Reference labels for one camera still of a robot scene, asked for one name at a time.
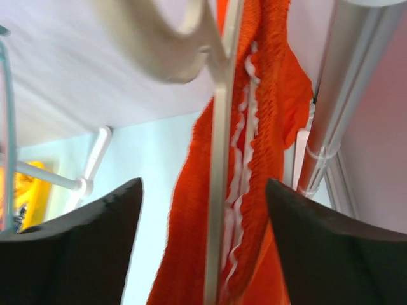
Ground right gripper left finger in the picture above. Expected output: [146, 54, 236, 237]
[1, 178, 143, 304]

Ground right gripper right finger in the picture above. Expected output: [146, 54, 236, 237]
[265, 179, 406, 304]

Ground orange shorts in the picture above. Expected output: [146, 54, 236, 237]
[148, 1, 313, 304]

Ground beige hanger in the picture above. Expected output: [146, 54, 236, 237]
[92, 1, 244, 304]

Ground teal hanger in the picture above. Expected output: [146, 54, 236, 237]
[1, 41, 17, 233]

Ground yellow plastic bin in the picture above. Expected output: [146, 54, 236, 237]
[13, 173, 52, 232]

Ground white clothes rack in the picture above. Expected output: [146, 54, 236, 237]
[12, 0, 401, 223]

